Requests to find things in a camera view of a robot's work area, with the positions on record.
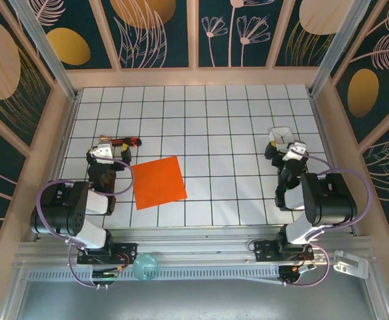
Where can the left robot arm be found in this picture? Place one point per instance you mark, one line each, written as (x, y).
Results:
(64, 213)

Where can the white plastic bracket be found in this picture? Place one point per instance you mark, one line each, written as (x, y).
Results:
(351, 265)

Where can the white square clock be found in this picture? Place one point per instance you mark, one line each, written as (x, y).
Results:
(281, 135)

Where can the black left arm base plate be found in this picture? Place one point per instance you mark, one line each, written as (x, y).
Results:
(129, 250)

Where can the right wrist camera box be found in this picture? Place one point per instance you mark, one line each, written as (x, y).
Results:
(294, 150)

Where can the orange black utility knife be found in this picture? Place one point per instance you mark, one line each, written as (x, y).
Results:
(134, 141)

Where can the aluminium mounting rail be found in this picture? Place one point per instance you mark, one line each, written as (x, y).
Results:
(198, 246)

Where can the small brass fitting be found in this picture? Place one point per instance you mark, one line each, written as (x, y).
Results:
(104, 137)

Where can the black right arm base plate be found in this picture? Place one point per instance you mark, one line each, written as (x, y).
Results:
(264, 248)

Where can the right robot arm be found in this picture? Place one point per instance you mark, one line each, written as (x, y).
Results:
(327, 200)

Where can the clear teal glass bowl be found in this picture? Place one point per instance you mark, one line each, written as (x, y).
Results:
(144, 266)

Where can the black controller board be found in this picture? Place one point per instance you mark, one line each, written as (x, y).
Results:
(104, 275)
(291, 273)

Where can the aluminium side rail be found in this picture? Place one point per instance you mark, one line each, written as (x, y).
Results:
(321, 128)
(67, 128)

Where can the aluminium frame post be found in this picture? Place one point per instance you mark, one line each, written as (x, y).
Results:
(46, 50)
(336, 50)

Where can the orange paper sheet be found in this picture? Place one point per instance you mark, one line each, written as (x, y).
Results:
(158, 183)

